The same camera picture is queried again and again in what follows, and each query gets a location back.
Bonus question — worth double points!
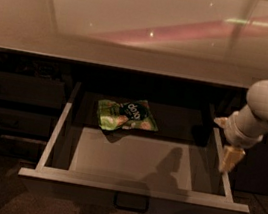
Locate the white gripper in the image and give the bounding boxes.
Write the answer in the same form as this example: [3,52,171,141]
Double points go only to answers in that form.
[214,111,263,173]

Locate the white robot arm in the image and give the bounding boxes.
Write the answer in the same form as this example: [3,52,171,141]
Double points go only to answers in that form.
[214,80,268,173]

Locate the green snack bag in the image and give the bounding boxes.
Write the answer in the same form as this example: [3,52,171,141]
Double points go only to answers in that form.
[96,99,159,132]

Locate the grey drawer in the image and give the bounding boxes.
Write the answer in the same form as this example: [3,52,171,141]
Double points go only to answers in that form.
[19,83,249,214]
[0,108,57,137]
[0,135,46,161]
[0,72,66,109]

